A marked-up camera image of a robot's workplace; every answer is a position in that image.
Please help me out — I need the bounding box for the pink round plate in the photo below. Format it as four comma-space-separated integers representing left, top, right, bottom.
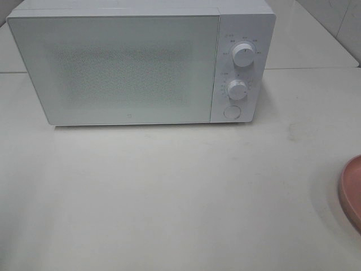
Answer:
338, 155, 360, 233

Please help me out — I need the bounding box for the white timer knob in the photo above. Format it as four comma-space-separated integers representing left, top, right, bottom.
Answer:
227, 80, 248, 100

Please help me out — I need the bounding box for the white microwave door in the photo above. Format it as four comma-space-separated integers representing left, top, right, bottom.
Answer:
8, 16, 219, 125

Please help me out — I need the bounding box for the round white door button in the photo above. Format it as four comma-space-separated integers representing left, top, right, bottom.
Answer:
223, 106, 241, 120

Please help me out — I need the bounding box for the upper white power knob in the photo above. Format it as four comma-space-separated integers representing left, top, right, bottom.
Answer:
232, 41, 256, 68

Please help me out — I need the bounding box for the white microwave oven body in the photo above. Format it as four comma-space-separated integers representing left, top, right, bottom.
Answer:
6, 1, 276, 125

